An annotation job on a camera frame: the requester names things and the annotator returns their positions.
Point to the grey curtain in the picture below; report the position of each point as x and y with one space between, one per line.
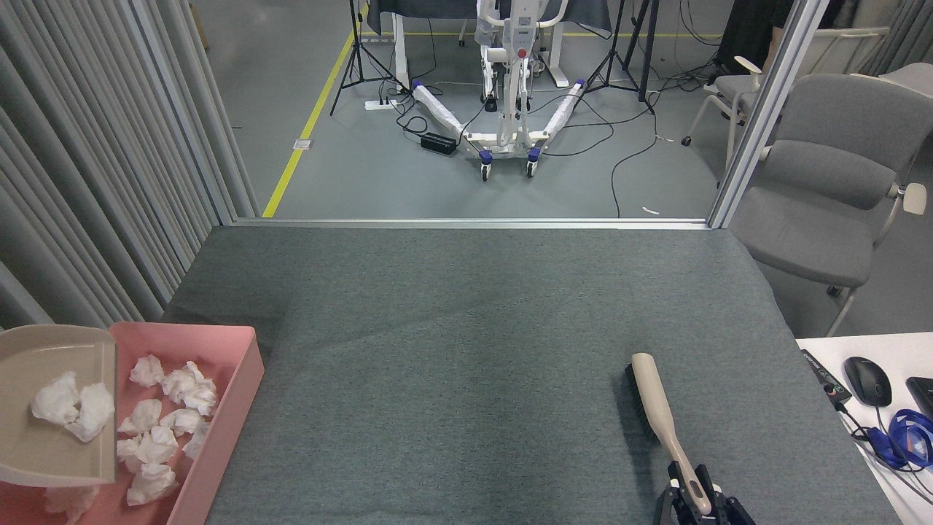
907 29
87 182

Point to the white desk with dark cover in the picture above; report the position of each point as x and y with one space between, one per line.
399 51

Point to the black computer mouse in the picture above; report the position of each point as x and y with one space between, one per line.
867 380

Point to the white side table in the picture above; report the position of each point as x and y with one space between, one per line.
911 350

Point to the silver aluminium post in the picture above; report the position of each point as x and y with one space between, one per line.
765 109

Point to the black keyboard corner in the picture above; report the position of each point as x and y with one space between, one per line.
924 394

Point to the black tripod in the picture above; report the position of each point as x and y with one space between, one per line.
356 51
612 69

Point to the pink plastic bin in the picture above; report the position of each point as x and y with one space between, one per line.
240 364

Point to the grey padded chair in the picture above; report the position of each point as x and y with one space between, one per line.
809 233

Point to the white frame office chair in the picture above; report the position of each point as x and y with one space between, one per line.
729 89

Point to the flat black device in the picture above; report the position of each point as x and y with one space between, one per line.
827 380

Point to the white stand on wheels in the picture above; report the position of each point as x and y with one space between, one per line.
503 131

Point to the black power brick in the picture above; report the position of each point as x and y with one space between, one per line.
439 143

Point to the metal floor socket plate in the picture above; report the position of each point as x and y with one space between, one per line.
302 144

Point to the white power strip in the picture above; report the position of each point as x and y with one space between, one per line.
379 105

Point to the black upright post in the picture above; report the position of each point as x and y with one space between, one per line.
649 51

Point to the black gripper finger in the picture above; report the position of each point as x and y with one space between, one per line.
729 514
674 510

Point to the light grey chair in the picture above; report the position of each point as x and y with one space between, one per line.
911 76

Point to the silver aluminium table rail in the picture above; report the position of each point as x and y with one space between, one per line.
474 223

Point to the beige plastic dustpan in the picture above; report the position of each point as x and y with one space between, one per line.
44 452

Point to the beige brush with black bristles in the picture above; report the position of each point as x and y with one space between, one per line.
652 397

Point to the person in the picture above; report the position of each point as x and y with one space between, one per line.
747 29

